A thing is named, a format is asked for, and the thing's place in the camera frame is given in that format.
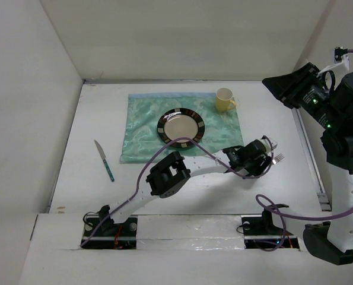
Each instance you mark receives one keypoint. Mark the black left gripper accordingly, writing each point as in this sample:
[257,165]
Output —
[261,162]

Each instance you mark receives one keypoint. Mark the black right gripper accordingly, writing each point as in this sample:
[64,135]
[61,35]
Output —
[289,86]

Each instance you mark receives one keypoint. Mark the green handled silver fork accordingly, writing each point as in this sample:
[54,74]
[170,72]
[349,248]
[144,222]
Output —
[278,158]

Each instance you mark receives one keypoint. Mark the yellow ceramic mug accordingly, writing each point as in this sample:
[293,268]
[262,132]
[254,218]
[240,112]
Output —
[224,100]

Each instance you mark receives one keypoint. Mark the dark rimmed cream plate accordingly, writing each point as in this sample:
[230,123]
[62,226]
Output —
[180,122]

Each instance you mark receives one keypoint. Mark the green patterned cloth placemat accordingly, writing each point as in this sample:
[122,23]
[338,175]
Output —
[141,140]

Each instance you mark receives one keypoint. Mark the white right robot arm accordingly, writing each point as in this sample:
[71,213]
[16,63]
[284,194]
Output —
[331,238]

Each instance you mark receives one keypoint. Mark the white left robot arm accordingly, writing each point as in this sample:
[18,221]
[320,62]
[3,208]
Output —
[170,174]

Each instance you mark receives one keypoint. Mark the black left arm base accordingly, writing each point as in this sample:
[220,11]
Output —
[109,236]

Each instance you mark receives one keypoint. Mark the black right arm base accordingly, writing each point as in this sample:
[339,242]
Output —
[259,232]

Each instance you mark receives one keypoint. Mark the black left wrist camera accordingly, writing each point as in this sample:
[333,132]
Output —
[255,149]

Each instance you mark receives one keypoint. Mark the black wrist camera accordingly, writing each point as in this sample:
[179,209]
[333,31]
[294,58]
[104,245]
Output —
[255,149]
[342,98]

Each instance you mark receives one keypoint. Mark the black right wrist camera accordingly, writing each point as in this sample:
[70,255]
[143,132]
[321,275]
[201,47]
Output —
[342,98]

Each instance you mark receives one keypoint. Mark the green handled steak knife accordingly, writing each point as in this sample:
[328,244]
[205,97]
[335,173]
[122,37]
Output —
[103,157]

